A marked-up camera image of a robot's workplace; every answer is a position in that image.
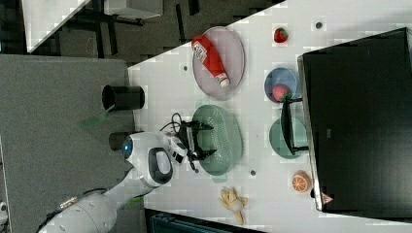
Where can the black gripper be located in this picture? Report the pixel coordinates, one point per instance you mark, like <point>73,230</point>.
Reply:
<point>187,136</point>

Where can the mint green plastic strainer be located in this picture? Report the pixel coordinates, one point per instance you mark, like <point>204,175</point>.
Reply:
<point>224,137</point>

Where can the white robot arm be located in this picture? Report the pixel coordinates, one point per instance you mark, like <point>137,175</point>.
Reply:
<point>152,156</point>

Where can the peeled toy banana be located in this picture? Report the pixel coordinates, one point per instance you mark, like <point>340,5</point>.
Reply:
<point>233,203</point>

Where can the black pot with spatula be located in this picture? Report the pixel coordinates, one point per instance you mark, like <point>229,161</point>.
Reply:
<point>121,98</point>

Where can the mint green cup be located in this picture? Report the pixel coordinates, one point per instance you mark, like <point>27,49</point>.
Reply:
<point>278,143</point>

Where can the red ketchup bottle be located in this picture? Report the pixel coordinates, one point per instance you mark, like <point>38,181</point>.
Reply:
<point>206,52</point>

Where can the red strawberry in blue cup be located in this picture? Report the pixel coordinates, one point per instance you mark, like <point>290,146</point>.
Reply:
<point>281,93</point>

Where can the blue cup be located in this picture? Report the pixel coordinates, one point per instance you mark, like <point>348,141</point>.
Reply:
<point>280,76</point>

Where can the grey round plate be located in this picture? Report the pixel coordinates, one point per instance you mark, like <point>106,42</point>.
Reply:
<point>232,55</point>

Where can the green plastic spatula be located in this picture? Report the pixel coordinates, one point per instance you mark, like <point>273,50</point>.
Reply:
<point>95,120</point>

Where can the toy orange half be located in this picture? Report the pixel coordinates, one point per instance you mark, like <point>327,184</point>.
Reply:
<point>301,182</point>

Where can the red toy strawberry on table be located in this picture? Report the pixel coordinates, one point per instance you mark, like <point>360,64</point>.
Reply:
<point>281,35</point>

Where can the black and silver toaster oven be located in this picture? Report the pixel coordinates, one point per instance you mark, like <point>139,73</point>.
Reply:
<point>357,106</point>

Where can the blue metal frame rail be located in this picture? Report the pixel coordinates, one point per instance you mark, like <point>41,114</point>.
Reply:
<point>162,222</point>

